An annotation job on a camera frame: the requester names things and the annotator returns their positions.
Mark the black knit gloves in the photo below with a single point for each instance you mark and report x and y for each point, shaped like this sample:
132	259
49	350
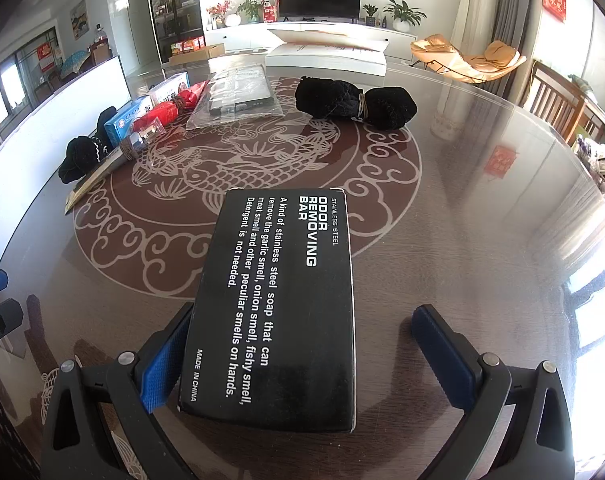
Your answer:
82	155

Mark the red packet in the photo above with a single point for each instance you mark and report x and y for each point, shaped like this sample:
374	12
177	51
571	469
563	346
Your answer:
175	107

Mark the framed wall painting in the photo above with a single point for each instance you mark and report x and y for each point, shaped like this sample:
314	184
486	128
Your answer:
79	19

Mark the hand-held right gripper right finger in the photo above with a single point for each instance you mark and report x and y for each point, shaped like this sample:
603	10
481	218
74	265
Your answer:
442	355

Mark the black television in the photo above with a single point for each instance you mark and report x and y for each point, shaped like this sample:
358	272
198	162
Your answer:
318	0

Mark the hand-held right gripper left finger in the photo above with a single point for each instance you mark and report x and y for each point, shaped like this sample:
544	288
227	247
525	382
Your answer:
162	360

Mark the grey and white curtain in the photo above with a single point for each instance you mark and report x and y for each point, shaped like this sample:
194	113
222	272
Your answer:
482	10

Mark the large green potted plant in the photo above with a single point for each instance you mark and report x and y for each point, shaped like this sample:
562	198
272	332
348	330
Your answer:
405	12

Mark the small green potted plant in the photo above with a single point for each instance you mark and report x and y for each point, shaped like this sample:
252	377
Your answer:
370	12

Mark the white television console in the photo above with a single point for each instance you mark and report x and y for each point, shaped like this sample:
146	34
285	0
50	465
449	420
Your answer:
242	37

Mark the blue patterned cloth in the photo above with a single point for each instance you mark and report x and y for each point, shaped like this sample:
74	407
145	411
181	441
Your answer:
75	64

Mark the red flower arrangement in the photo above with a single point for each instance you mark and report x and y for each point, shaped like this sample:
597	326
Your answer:
217	11

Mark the black sock roll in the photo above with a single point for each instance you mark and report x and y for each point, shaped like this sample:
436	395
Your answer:
355	102

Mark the clear bag with dark item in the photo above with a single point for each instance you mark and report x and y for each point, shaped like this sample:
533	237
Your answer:
237	92

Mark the black glass cabinet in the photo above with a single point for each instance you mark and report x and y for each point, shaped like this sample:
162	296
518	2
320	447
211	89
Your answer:
175	5

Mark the cardboard box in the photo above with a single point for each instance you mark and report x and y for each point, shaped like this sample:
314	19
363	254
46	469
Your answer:
207	54

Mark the round white vase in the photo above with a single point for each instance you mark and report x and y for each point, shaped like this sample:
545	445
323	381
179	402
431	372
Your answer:
232	20

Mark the white board panel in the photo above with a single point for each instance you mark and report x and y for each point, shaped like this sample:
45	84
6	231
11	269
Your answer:
57	110

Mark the large white flat box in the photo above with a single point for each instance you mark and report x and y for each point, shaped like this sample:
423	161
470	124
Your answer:
327	55

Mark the long brown flat box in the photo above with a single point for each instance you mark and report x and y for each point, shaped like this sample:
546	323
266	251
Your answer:
95	175

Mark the orange packages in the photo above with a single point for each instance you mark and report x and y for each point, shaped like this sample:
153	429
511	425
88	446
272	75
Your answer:
187	46

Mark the wooden chair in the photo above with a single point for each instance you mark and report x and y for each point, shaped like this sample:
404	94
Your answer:
552	95

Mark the leafy green potted plant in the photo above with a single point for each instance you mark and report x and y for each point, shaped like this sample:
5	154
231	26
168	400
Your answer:
252	9

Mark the red door poster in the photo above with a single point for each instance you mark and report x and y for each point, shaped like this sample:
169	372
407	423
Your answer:
44	55

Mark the large water bottle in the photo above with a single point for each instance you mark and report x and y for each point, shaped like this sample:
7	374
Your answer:
102	39

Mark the blue box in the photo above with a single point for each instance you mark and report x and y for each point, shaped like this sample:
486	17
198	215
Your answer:
125	121

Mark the orange lounge chair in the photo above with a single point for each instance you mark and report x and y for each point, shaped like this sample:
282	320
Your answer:
462	62

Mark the red gift bag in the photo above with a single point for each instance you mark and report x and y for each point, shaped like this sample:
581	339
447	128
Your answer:
269	12

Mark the black printed box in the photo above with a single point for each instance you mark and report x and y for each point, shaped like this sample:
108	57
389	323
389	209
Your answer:
272	310

